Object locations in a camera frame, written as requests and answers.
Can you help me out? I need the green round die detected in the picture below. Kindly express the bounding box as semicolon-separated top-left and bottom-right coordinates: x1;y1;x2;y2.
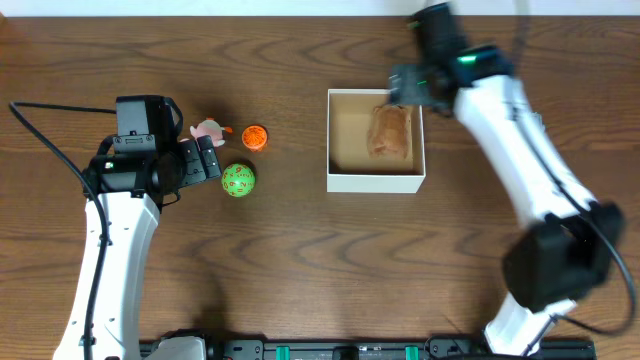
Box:
221;163;256;198

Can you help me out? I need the white pink duck toy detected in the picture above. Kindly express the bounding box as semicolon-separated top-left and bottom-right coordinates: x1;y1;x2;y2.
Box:
189;117;233;147

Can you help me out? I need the orange round die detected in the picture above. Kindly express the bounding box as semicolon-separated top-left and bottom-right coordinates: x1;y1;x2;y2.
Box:
242;125;268;152

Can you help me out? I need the white cardboard box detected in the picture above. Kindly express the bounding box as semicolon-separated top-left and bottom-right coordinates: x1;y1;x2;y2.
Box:
326;89;426;193

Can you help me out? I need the brown plush toy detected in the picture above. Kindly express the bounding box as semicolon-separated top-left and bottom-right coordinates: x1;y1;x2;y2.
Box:
367;105;410;160

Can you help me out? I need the black cable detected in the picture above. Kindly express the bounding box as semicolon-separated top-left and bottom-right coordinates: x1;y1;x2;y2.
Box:
8;101;119;360
509;0;639;337

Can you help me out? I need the right black cable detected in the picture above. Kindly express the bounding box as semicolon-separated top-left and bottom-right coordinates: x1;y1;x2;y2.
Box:
509;0;639;337

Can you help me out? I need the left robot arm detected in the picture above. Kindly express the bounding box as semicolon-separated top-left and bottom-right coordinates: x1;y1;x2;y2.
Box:
54;95;222;359

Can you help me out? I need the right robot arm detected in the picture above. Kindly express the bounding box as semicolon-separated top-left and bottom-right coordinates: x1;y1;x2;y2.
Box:
388;3;637;359

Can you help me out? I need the left black cable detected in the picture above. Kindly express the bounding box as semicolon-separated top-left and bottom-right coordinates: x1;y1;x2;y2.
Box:
8;101;119;360

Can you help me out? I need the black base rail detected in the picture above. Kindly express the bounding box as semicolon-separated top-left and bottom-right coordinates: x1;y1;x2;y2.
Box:
137;335;597;360

